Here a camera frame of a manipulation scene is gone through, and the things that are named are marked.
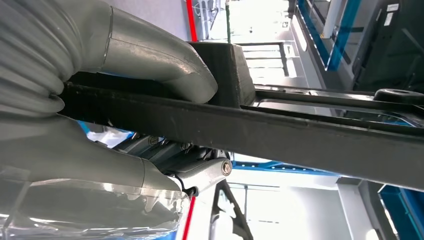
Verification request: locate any red barrier belt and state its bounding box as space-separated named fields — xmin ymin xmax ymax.
xmin=181 ymin=0 xmax=199 ymax=240

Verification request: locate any blue metal shelf rack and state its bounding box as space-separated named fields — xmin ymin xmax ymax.
xmin=230 ymin=0 xmax=424 ymax=240

